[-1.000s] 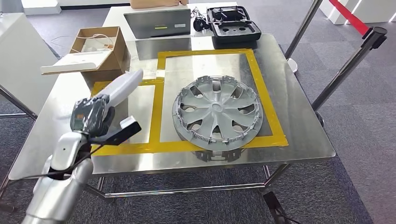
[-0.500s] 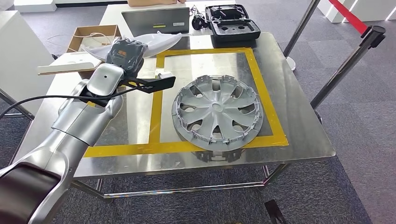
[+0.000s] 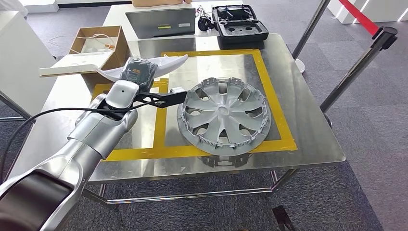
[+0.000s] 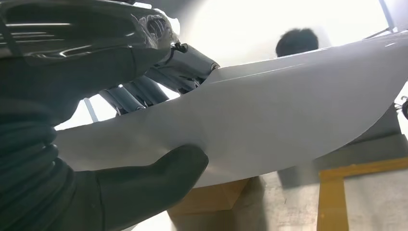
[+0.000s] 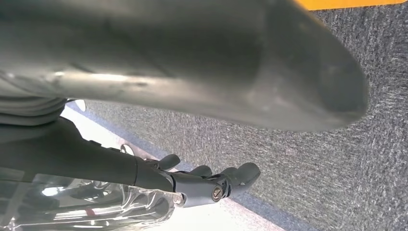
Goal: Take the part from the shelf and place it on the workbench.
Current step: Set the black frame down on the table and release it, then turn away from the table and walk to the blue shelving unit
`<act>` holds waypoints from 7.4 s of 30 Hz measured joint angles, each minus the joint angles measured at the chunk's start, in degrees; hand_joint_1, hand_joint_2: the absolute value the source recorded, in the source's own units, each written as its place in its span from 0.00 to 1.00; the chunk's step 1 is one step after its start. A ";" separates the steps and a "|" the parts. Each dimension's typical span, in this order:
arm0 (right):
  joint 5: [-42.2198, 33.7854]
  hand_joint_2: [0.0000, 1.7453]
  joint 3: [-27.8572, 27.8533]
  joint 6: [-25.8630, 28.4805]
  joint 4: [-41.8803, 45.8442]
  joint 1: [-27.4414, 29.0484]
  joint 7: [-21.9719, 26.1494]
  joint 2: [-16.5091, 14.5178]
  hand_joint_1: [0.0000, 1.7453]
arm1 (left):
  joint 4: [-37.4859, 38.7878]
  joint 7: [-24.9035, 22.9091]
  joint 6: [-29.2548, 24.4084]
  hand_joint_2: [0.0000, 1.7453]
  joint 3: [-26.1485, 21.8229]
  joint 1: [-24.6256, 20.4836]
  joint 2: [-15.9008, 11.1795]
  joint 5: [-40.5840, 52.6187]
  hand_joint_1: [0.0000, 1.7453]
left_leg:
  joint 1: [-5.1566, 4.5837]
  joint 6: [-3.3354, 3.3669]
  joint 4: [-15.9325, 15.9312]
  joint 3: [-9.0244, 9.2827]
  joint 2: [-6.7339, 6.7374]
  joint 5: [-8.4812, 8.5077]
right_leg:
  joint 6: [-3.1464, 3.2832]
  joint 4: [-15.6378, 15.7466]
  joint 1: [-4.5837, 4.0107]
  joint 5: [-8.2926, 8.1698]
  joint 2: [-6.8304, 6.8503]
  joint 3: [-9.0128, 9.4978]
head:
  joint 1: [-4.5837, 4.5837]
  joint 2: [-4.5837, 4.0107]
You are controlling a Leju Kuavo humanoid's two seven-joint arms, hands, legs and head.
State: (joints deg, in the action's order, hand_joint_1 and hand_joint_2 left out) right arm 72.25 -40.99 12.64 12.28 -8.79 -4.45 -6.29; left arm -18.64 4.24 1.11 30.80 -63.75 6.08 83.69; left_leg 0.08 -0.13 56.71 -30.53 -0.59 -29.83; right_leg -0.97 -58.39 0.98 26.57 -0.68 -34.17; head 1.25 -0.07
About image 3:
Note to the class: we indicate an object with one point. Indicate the chrome stanchion post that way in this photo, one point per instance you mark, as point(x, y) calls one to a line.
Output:
point(357, 70)
point(309, 28)

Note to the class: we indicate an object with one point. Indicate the stainless steel table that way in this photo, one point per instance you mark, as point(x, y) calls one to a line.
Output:
point(12, 106)

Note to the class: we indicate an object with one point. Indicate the cardboard box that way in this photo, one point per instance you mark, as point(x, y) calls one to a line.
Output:
point(118, 54)

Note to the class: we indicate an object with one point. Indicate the grey wheel hubcap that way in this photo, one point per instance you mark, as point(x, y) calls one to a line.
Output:
point(223, 118)

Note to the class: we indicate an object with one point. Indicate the grey laptop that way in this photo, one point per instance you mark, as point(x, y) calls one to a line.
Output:
point(159, 22)

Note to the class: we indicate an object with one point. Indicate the white curved plastic part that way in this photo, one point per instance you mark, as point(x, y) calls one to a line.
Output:
point(172, 62)

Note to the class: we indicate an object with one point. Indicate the white desk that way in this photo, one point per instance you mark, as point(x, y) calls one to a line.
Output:
point(116, 16)

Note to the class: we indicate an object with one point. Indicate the stainless steel workbench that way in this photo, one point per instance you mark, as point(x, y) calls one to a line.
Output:
point(312, 111)

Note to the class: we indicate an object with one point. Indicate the large yellow tape frame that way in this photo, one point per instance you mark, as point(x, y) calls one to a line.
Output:
point(274, 105)

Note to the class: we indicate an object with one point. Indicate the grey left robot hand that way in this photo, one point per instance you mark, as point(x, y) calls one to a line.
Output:
point(138, 71)

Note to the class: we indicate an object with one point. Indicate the black case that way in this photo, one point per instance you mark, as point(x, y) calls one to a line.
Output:
point(240, 30)

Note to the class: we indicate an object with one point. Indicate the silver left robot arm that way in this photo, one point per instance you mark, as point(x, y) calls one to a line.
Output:
point(95, 130)

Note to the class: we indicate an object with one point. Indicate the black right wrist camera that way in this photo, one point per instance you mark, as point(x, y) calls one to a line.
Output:
point(282, 218)

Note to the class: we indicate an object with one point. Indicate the red barrier belt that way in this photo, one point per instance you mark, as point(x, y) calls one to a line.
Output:
point(358, 16)

